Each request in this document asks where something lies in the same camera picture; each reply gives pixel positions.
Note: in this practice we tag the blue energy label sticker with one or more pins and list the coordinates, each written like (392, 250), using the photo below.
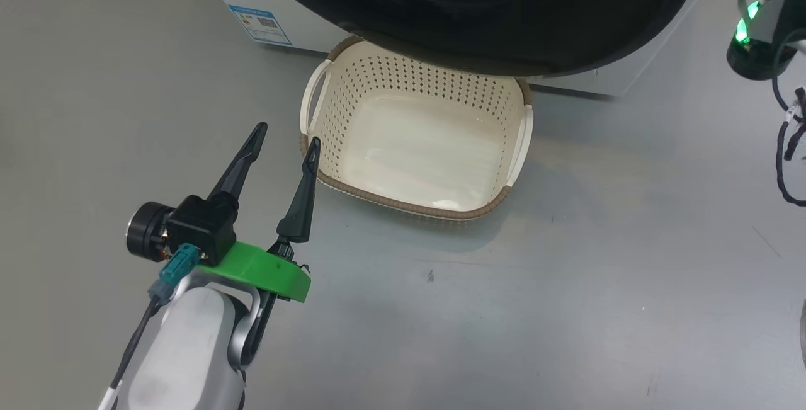
(259, 24)

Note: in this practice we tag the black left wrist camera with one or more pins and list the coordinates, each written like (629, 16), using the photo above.
(198, 224)

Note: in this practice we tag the white front-load washing machine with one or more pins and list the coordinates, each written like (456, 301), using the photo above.
(296, 19)

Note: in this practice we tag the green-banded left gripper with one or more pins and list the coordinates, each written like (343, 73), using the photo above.
(264, 271)

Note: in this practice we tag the cream perforated laundry basket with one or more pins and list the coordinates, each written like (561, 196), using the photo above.
(422, 145)

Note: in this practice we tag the black washing machine door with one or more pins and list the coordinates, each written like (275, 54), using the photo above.
(567, 32)

